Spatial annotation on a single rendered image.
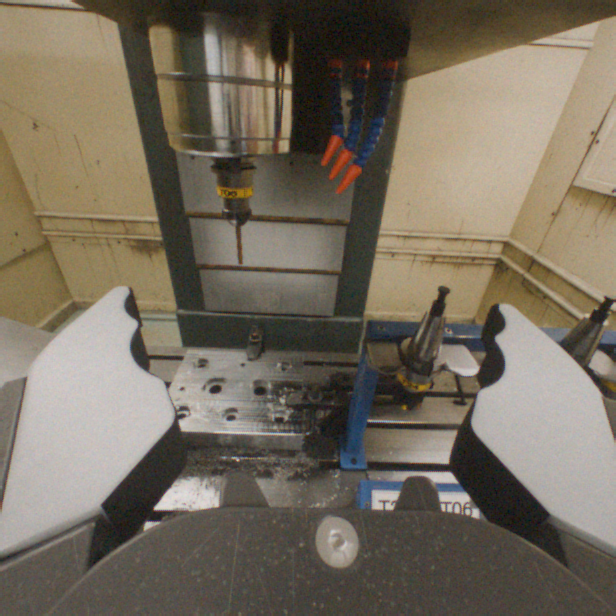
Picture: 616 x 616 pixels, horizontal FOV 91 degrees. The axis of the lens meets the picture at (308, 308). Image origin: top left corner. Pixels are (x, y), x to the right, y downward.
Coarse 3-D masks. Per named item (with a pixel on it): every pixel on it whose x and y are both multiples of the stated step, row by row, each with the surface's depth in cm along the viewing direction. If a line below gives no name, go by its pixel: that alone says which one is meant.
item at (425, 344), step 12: (444, 312) 40; (420, 324) 42; (432, 324) 40; (444, 324) 40; (420, 336) 42; (432, 336) 41; (408, 348) 44; (420, 348) 42; (432, 348) 41; (432, 360) 42
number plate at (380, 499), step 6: (372, 492) 53; (378, 492) 53; (384, 492) 53; (390, 492) 53; (396, 492) 53; (372, 498) 53; (378, 498) 53; (384, 498) 53; (390, 498) 53; (396, 498) 53; (372, 504) 53; (378, 504) 53; (384, 504) 53; (390, 504) 53
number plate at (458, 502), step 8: (440, 496) 54; (448, 496) 54; (456, 496) 54; (464, 496) 54; (448, 504) 54; (456, 504) 54; (464, 504) 54; (456, 512) 53; (464, 512) 53; (472, 512) 54
